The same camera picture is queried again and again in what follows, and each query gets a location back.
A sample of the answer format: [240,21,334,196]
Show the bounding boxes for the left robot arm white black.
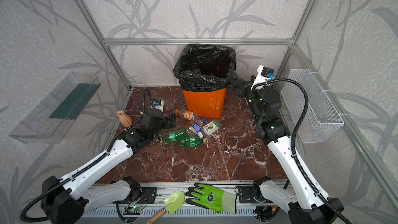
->
[40,108,176,224]

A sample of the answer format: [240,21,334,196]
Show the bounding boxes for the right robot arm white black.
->
[229,73,349,224]

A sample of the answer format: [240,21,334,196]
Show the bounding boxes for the white green lime drink bottle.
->
[202,119,221,136]

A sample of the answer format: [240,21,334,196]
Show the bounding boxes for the orange trash bin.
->
[183,88,227,118]

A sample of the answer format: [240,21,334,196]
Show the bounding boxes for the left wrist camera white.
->
[152,98,164,112]

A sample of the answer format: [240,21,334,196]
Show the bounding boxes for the green work glove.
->
[185,183,237,214]

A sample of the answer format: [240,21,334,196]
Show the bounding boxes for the blue label bottle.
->
[186,116,207,139]

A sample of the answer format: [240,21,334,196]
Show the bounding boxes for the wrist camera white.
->
[152,98,164,112]
[251,65,275,90]

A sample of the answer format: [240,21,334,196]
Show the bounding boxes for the clear acrylic wall shelf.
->
[9,72,101,144]

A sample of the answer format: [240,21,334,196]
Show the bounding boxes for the light green garden trowel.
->
[146,191,185,224]

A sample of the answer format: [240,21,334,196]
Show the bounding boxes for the small circuit board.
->
[123,205,146,216]

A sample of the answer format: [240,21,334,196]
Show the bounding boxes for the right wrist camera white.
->
[251,65,275,90]

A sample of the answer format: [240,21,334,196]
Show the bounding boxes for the small green soda bottle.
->
[178,136,206,148]

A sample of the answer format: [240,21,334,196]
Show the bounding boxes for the orange cap bottle near bin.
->
[175,109,199,121]

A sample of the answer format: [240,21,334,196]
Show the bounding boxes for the white wire mesh basket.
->
[282,68,344,144]

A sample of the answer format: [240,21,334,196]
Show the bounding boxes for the peach ceramic vase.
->
[117,111,133,128]

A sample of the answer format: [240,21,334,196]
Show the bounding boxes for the dark green Sprite bottle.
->
[160,128,188,144]

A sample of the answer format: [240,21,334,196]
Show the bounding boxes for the black bin liner bag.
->
[173,44,237,92]

